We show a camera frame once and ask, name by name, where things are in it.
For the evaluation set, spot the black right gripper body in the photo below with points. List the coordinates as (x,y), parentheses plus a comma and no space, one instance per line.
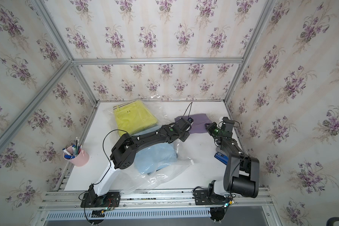
(215,130)

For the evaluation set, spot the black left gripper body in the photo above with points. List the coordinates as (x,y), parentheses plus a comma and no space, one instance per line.
(182,135)

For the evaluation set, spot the purple trousers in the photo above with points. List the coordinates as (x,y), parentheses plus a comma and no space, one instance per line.
(199,122)

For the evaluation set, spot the light blue trousers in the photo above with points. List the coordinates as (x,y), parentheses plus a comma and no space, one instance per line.
(154,158)

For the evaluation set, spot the clear plastic vacuum bag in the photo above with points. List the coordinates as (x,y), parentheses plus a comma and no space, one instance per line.
(129,179)

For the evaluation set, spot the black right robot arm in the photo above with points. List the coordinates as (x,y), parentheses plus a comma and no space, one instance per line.
(242,173)

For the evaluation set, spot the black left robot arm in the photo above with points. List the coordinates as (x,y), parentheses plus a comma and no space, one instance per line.
(125,149)

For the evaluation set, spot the yellow-green folded trousers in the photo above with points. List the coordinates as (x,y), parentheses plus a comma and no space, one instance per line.
(133,117)

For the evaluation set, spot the blue stapler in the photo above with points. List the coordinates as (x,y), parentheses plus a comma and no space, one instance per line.
(221,157)

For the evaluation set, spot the pink pen cup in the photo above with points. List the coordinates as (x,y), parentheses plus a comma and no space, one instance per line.
(75,154)

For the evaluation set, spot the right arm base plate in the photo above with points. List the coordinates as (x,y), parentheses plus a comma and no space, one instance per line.
(206,196)

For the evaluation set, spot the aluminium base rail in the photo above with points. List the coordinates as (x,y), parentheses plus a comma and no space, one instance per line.
(158,203)

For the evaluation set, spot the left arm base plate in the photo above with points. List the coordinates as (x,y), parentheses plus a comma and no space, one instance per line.
(104,199)

